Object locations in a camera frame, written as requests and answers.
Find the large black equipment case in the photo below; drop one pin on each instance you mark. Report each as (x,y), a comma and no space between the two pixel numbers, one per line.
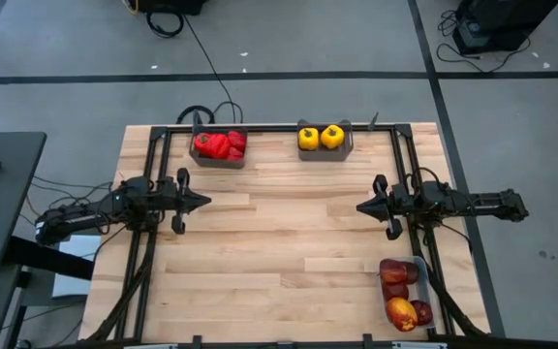
(502,19)

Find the red apple with yellow patch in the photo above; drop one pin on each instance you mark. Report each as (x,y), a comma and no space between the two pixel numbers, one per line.
(401,314)

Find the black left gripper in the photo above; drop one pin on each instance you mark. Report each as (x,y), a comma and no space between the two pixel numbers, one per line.
(167,196)

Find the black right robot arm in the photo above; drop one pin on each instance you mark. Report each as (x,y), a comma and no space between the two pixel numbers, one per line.
(487,203)

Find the yellow bell pepper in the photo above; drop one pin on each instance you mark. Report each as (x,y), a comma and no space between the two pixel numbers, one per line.
(332,136)
(308,138)

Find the dark gray basket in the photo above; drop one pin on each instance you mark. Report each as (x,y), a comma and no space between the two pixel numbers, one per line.
(216,164)
(325,155)

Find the gray desk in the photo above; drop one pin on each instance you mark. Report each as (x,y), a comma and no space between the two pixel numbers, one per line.
(3,194)

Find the black aluminium table frame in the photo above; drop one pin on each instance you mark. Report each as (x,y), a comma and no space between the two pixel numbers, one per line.
(279,128)

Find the white paper stack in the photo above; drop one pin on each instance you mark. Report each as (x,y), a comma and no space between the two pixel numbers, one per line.
(80,247)

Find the dark red apple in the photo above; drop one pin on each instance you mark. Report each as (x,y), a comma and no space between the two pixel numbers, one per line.
(423,312)
(413,274)
(395,291)
(393,271)

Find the red bell pepper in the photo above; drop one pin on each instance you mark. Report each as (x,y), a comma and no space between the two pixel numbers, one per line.
(234,155)
(219,145)
(237,139)
(203,143)

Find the clear plastic bin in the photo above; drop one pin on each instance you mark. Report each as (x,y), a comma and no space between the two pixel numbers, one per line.
(424,291)

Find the black desk beam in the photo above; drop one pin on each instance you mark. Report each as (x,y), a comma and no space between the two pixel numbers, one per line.
(51,259)

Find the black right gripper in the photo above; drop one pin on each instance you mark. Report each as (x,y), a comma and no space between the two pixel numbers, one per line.
(399,201)

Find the small gray clamp post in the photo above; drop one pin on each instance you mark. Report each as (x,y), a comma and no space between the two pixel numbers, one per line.
(373,122)

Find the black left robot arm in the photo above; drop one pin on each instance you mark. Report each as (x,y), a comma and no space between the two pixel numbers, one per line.
(75,220)

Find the black equipment box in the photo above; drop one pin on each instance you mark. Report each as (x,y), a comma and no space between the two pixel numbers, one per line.
(170,5)

